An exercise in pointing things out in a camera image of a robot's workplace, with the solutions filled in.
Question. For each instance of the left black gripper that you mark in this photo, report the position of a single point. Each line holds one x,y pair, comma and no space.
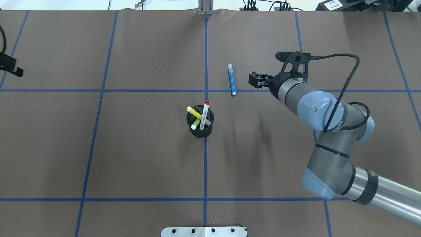
9,65

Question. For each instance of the red white marker pen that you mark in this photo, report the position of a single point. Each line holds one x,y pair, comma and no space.
204,114

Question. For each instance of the green highlighter pen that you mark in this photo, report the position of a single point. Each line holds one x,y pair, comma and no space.
196,124

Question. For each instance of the black mesh pen cup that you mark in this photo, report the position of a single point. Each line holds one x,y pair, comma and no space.
197,132

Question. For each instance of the yellow highlighter pen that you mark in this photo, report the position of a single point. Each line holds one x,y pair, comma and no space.
197,115

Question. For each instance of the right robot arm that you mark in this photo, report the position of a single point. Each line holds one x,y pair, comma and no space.
329,172

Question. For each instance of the blue marker pen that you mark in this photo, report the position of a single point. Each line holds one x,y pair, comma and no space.
232,79

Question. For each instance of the aluminium frame post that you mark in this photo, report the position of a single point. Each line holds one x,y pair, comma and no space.
205,7

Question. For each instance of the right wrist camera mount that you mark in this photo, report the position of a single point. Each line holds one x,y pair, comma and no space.
298,60

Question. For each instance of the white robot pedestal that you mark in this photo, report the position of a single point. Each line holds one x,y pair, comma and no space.
202,231

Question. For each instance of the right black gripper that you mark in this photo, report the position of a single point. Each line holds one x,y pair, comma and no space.
273,82

